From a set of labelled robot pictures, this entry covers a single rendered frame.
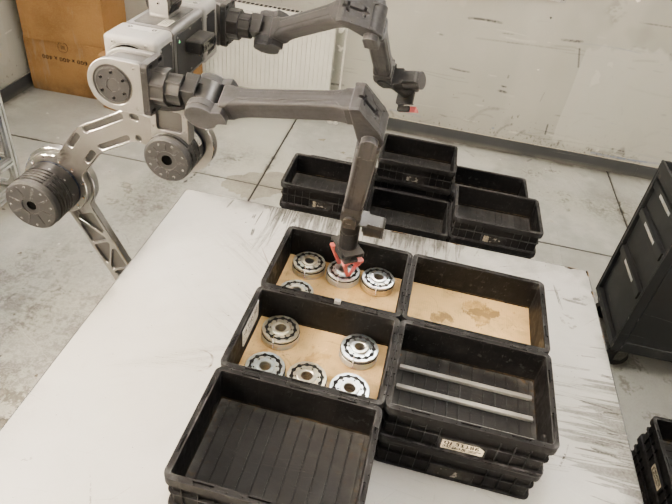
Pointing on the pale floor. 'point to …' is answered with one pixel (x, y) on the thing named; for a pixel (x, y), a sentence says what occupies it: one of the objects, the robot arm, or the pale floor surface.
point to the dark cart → (641, 279)
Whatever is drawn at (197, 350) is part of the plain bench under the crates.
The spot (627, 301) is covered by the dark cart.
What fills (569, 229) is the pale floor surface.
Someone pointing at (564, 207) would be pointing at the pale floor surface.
